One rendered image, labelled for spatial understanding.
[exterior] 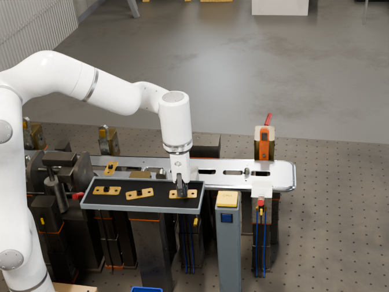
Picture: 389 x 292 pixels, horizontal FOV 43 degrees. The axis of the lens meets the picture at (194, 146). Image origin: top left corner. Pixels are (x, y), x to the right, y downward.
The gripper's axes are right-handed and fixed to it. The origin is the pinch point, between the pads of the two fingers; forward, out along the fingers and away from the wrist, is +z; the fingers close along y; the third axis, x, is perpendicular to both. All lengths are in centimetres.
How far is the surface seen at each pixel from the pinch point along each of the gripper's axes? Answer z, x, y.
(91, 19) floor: 119, 152, 500
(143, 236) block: 17.4, 13.6, -2.5
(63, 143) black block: 20, 55, 57
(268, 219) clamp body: 21.9, -27.4, 9.1
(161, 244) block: 20.6, 8.3, -3.1
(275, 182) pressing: 18.4, -31.4, 24.4
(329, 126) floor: 118, -98, 220
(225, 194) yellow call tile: 2.4, -13.1, -0.8
